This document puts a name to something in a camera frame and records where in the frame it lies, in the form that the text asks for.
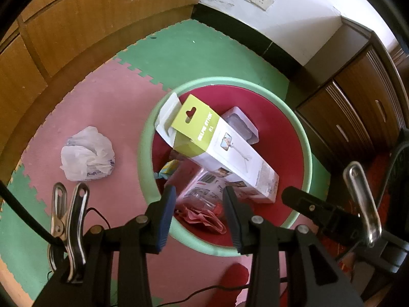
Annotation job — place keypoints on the crumpled white plastic bag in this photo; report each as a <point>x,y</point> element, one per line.
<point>86,153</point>

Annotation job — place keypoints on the pink tissue pack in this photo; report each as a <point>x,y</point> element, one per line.
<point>201,217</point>

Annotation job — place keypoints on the dark brown cabinet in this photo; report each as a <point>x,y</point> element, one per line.
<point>351,86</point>

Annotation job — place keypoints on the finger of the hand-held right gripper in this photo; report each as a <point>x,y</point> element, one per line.
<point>306,204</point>

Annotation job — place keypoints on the pink foam mat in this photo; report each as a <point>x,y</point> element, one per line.
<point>111,108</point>

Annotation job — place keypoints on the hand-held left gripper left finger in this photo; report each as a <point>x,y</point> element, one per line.
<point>166,220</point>

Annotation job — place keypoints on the clear plastic blister tray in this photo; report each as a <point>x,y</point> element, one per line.
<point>242,124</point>

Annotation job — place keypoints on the red object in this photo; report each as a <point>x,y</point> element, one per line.
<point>235,281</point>

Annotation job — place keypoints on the green and white cardboard box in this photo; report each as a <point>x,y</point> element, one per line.
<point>223,153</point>

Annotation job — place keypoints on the red bin with green rim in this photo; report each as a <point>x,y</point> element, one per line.
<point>281,140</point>

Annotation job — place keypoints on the blue patterned snack packet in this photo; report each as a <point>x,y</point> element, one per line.
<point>166,169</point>

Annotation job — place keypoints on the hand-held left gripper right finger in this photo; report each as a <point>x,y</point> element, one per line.
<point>233,224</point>

